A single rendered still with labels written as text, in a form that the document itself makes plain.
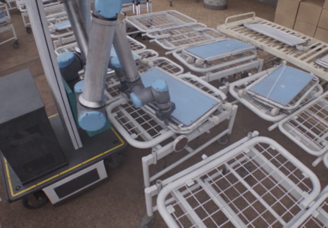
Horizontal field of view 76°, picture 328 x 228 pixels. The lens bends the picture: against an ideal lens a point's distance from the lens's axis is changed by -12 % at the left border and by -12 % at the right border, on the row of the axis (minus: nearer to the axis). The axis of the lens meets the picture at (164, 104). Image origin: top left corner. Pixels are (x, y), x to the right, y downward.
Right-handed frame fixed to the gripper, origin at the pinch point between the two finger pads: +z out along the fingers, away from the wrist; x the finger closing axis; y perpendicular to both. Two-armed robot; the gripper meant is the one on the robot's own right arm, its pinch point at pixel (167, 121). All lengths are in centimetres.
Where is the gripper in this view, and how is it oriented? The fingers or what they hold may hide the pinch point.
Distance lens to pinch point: 156.7
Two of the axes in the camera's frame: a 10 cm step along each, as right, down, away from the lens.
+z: 1.6, 6.7, 7.3
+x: 7.0, -5.9, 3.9
